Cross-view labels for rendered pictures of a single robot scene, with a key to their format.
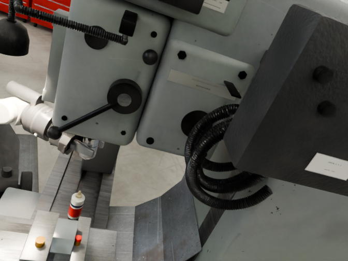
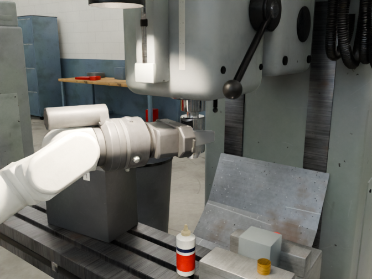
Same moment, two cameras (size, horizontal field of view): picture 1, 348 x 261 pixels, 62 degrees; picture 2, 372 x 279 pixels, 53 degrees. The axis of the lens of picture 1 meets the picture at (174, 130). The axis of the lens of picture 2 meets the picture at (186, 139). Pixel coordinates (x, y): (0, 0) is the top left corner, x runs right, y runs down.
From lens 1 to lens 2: 0.72 m
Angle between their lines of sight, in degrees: 38
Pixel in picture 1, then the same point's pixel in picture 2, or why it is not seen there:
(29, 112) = (113, 130)
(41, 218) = (218, 261)
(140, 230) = not seen: hidden behind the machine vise
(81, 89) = (231, 19)
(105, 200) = not seen: hidden behind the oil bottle
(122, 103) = (275, 14)
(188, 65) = not seen: outside the picture
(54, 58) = (159, 7)
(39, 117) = (132, 129)
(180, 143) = (298, 53)
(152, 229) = (246, 225)
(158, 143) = (288, 61)
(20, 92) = (77, 113)
